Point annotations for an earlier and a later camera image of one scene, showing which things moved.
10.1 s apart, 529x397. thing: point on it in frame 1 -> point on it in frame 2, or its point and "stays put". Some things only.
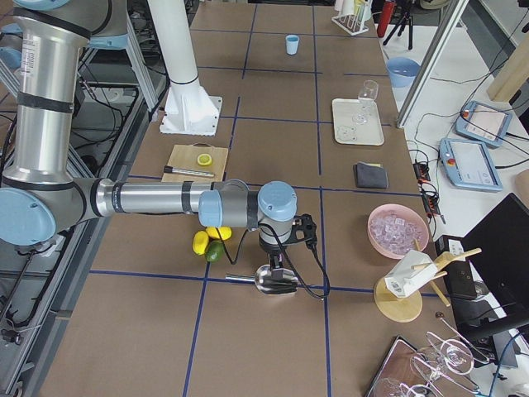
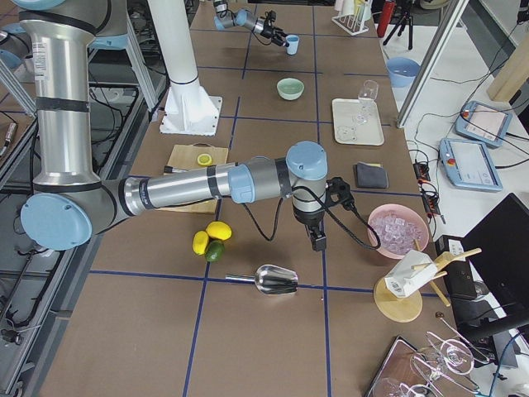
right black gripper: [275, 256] -> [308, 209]
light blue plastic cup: [292, 44] stays put
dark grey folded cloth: [370, 175] stays put
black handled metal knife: [167, 169] stays put
